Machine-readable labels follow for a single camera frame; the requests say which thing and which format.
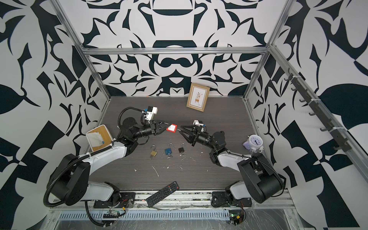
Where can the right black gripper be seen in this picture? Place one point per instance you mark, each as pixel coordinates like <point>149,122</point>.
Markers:
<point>196,137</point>

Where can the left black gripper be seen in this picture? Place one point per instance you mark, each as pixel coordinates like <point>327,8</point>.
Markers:
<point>155,127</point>

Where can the red padlock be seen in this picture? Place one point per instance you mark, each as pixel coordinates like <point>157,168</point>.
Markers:
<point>170,127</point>

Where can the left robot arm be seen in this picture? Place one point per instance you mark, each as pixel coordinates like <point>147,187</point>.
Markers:
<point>70,184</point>

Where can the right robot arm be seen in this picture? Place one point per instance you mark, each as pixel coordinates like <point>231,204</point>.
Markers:
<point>259,182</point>

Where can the small black padlock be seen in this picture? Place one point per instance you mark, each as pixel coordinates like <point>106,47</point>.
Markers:
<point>182,150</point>

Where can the blue padlock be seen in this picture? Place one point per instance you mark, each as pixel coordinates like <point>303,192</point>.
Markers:
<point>168,151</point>

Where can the brass padlock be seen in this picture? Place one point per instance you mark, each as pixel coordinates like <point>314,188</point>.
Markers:
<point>153,151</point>

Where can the black remote control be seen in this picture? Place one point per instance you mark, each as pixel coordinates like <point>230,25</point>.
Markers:
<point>162,194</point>

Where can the white tissue box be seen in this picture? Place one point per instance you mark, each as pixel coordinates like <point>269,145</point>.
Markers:
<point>99,137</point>

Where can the right green circuit board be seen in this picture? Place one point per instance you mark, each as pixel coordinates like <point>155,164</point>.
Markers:
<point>237,218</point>

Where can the green circuit board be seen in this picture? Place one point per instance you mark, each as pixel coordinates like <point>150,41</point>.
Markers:
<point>113,214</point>
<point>237,218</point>

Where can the left green circuit board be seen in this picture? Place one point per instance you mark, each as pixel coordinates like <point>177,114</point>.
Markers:
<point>113,214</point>

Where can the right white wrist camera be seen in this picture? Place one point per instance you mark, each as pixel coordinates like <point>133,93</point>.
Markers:
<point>199,124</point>

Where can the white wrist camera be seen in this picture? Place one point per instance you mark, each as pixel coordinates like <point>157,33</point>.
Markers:
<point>149,113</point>
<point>199,124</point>

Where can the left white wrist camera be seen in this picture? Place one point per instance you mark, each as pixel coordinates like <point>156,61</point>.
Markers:
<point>149,113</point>

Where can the wooden picture frame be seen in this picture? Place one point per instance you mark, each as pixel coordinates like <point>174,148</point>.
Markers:
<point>198,96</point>

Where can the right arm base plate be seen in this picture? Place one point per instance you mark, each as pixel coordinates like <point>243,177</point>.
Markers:
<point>225,199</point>

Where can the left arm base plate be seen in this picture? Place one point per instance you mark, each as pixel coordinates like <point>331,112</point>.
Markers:
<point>123,200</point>

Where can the white cable duct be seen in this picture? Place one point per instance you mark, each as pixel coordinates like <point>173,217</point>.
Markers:
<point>151,215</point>

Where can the wall coat hook rail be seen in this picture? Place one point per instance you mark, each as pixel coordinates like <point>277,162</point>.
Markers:
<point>320,110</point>

